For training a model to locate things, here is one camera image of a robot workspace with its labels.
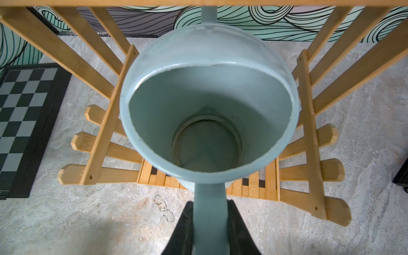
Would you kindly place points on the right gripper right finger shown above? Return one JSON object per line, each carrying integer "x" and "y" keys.
{"x": 239, "y": 238}

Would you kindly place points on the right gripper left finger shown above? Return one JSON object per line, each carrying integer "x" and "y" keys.
{"x": 181, "y": 241}

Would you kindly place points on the large pale blue watering can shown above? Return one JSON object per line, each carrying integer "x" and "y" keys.
{"x": 209, "y": 104}

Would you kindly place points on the wooden slatted two-tier shelf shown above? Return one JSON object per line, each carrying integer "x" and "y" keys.
{"x": 295, "y": 177}

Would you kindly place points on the black stapler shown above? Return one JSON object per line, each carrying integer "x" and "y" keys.
{"x": 401, "y": 178}

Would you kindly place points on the black grey chessboard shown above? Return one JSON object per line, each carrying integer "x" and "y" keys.
{"x": 31, "y": 97}

